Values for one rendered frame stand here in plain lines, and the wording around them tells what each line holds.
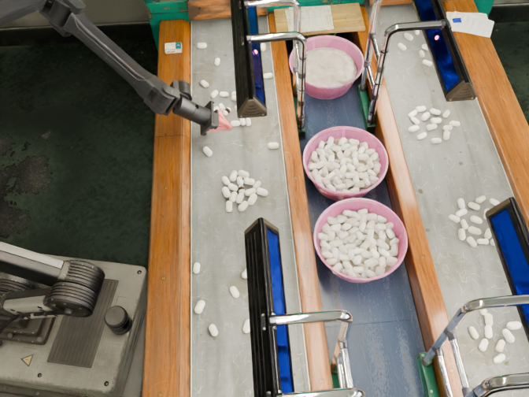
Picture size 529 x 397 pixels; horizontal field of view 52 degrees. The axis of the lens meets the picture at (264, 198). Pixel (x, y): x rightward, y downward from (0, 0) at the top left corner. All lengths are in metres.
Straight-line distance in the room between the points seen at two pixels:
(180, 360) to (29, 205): 1.54
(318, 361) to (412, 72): 1.10
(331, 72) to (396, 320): 0.92
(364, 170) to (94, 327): 1.00
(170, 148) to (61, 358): 0.74
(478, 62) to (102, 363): 1.61
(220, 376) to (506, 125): 1.19
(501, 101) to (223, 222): 1.02
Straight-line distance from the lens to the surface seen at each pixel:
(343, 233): 1.61
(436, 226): 1.67
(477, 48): 2.16
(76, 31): 1.73
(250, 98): 1.42
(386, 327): 1.58
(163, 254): 1.58
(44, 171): 2.89
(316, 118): 1.95
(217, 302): 1.52
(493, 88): 2.04
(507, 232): 1.31
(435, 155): 1.82
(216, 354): 1.47
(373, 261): 1.58
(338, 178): 1.71
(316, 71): 2.02
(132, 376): 1.93
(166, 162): 1.76
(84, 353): 1.85
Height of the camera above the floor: 2.14
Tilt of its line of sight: 57 degrees down
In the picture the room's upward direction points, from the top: 4 degrees counter-clockwise
